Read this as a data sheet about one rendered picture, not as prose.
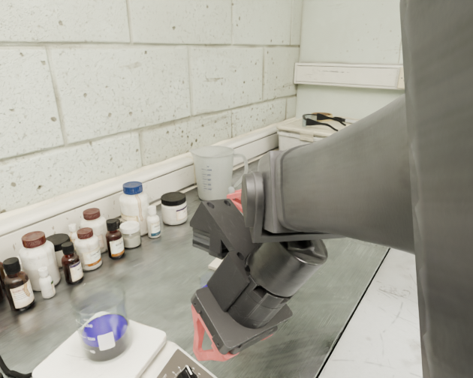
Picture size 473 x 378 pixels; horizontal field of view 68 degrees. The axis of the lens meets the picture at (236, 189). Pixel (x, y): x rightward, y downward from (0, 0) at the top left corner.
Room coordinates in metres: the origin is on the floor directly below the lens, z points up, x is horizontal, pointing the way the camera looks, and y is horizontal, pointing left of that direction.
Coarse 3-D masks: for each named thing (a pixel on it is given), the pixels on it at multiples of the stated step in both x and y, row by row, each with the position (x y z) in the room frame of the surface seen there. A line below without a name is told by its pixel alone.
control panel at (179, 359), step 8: (176, 352) 0.35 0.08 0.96; (176, 360) 0.34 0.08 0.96; (184, 360) 0.34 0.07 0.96; (192, 360) 0.35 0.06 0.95; (168, 368) 0.33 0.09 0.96; (176, 368) 0.33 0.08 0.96; (192, 368) 0.34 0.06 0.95; (200, 368) 0.34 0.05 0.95; (160, 376) 0.31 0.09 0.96; (168, 376) 0.32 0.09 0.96; (176, 376) 0.32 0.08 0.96; (200, 376) 0.33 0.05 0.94; (208, 376) 0.33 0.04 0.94
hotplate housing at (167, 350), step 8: (168, 344) 0.36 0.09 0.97; (176, 344) 0.36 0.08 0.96; (160, 352) 0.35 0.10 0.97; (168, 352) 0.35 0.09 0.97; (184, 352) 0.35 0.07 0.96; (152, 360) 0.33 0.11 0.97; (160, 360) 0.33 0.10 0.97; (168, 360) 0.34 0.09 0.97; (152, 368) 0.32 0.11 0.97; (160, 368) 0.32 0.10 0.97; (144, 376) 0.31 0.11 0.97; (152, 376) 0.31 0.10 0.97
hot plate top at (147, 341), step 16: (144, 336) 0.36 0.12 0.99; (160, 336) 0.36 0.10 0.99; (64, 352) 0.33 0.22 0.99; (80, 352) 0.33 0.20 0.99; (128, 352) 0.33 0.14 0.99; (144, 352) 0.33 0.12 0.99; (48, 368) 0.31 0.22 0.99; (64, 368) 0.31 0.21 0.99; (80, 368) 0.31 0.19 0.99; (96, 368) 0.31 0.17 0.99; (112, 368) 0.31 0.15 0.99; (128, 368) 0.31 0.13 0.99; (144, 368) 0.31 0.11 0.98
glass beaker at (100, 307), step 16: (80, 288) 0.36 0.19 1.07; (96, 288) 0.36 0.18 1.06; (112, 288) 0.37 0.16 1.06; (80, 304) 0.35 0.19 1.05; (96, 304) 0.36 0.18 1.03; (112, 304) 0.37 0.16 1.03; (80, 320) 0.31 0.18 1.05; (96, 320) 0.31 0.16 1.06; (112, 320) 0.32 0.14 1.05; (128, 320) 0.34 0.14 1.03; (80, 336) 0.32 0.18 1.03; (96, 336) 0.31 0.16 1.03; (112, 336) 0.32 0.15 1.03; (128, 336) 0.34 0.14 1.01; (96, 352) 0.31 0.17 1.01; (112, 352) 0.31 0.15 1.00
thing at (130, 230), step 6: (126, 222) 0.75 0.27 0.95; (132, 222) 0.75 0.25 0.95; (120, 228) 0.72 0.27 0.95; (126, 228) 0.72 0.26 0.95; (132, 228) 0.72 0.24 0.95; (138, 228) 0.73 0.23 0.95; (126, 234) 0.72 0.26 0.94; (132, 234) 0.72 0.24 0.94; (138, 234) 0.73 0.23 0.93; (126, 240) 0.71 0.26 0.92; (132, 240) 0.71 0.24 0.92; (138, 240) 0.73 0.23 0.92; (126, 246) 0.71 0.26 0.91; (132, 246) 0.71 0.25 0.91
